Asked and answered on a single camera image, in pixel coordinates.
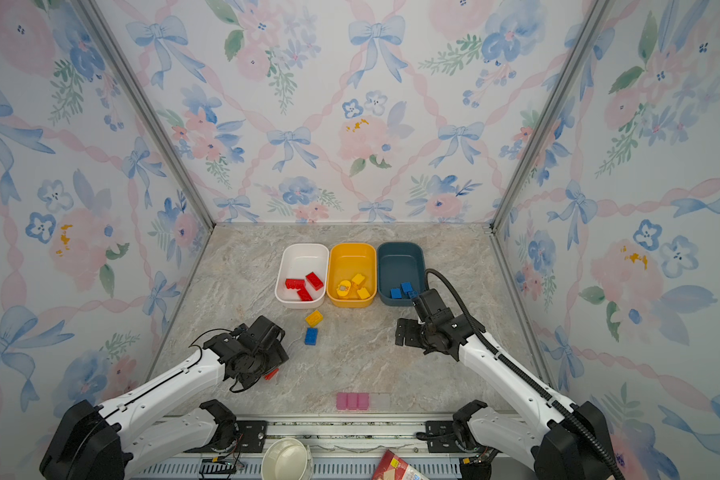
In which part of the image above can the red small brick front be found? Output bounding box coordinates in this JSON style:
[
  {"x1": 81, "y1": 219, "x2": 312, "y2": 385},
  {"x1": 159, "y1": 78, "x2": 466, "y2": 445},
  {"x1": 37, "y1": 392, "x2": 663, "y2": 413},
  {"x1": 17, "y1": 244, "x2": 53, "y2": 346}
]
[{"x1": 264, "y1": 368, "x2": 279, "y2": 380}]

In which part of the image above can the dark teal plastic bin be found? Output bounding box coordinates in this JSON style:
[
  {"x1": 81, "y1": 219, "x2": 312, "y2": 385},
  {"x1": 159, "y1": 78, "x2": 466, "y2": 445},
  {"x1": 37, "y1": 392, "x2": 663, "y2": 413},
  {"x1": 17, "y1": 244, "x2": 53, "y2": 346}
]
[{"x1": 377, "y1": 241, "x2": 426, "y2": 307}]

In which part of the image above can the yellow brick studs up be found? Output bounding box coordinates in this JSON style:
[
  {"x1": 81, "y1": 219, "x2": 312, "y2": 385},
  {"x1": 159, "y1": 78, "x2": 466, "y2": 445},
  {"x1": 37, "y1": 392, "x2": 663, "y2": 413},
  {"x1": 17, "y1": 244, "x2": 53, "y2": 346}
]
[{"x1": 305, "y1": 311, "x2": 324, "y2": 328}]

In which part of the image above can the yellow curved lego piece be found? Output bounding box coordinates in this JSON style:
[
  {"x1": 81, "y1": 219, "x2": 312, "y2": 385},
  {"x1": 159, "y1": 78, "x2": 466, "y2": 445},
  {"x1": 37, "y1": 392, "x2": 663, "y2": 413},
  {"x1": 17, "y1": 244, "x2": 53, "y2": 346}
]
[{"x1": 336, "y1": 279, "x2": 353, "y2": 298}]

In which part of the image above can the white plastic bin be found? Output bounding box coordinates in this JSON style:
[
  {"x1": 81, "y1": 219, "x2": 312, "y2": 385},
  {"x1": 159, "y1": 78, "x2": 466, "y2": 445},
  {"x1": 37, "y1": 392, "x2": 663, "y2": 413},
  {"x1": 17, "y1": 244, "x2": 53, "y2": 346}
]
[{"x1": 275, "y1": 243, "x2": 329, "y2": 310}]

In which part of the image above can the yellow plastic bin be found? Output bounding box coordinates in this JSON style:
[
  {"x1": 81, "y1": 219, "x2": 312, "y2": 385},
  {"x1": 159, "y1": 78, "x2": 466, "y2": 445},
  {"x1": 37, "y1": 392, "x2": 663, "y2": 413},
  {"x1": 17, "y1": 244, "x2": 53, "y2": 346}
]
[{"x1": 326, "y1": 243, "x2": 378, "y2": 308}]

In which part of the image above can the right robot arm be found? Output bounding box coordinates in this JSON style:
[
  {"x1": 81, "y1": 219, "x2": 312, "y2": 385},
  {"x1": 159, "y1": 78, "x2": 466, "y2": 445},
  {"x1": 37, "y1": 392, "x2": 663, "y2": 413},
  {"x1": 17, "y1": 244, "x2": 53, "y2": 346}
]
[{"x1": 395, "y1": 289, "x2": 623, "y2": 479}]

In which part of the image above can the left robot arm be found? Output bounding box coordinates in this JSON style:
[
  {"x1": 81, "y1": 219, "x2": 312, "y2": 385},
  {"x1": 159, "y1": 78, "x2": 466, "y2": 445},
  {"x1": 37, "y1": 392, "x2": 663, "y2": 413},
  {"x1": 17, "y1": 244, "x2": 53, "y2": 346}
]
[{"x1": 39, "y1": 316, "x2": 288, "y2": 479}]

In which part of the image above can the pink block strip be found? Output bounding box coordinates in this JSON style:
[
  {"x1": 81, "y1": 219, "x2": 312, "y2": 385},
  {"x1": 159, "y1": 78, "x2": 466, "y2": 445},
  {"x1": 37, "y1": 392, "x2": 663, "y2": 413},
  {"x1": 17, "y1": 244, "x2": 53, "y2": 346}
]
[{"x1": 335, "y1": 392, "x2": 370, "y2": 411}]

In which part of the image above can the white paper cup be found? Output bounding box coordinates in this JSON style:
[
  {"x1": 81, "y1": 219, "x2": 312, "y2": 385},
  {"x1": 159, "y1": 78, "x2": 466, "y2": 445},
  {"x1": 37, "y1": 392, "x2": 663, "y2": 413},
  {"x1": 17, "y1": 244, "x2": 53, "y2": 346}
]
[{"x1": 261, "y1": 438, "x2": 314, "y2": 480}]

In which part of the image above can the red snack box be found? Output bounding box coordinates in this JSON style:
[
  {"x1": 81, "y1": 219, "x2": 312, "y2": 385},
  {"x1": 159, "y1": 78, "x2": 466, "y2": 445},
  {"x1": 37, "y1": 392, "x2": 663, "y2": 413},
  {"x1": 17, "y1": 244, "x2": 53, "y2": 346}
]
[{"x1": 371, "y1": 450, "x2": 428, "y2": 480}]

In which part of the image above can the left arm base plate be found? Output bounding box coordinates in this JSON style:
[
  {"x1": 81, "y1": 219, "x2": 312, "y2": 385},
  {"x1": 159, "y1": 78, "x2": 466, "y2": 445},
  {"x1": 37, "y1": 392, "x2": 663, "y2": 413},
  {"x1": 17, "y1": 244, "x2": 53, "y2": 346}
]
[{"x1": 186, "y1": 420, "x2": 268, "y2": 454}]

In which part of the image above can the aluminium front rail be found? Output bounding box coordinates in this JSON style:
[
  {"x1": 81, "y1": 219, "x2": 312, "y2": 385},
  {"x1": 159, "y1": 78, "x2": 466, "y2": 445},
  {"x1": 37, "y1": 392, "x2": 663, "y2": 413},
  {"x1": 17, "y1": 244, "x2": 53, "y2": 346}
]
[{"x1": 104, "y1": 410, "x2": 583, "y2": 460}]

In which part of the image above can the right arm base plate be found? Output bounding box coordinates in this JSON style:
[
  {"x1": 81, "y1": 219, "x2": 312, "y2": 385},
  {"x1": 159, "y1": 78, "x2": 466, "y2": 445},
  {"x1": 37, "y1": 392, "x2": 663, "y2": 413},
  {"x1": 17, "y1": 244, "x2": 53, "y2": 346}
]
[{"x1": 415, "y1": 420, "x2": 501, "y2": 456}]

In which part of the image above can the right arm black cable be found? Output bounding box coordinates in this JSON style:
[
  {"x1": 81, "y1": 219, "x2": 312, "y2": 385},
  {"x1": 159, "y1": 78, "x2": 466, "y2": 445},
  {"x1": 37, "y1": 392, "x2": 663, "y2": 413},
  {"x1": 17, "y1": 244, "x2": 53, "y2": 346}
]
[{"x1": 424, "y1": 268, "x2": 626, "y2": 480}]

